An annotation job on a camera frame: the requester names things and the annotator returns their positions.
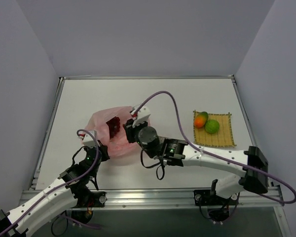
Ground pink plastic bag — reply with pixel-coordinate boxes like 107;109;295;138
84;106;138;158

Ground dark red fake grapes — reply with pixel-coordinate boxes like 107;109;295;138
106;117;120;139

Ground orange fake fruit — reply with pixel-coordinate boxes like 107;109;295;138
194;112;209;129

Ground green fake fruit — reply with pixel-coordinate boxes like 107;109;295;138
205;119;220;134

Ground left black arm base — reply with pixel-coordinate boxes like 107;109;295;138
70;191;107;224

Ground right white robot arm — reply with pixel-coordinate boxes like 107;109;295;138
123;119;268;204

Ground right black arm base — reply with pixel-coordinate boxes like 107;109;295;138
193;190;240;225

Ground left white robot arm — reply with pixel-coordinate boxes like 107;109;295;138
0;143;109;237

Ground yellow bamboo mat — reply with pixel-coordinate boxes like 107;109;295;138
193;110;236;148

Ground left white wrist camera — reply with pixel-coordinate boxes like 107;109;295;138
78;129;99;147

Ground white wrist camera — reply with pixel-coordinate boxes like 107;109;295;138
130;105;151;128
78;129;99;147

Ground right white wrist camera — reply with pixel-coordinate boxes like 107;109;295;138
130;105;151;128

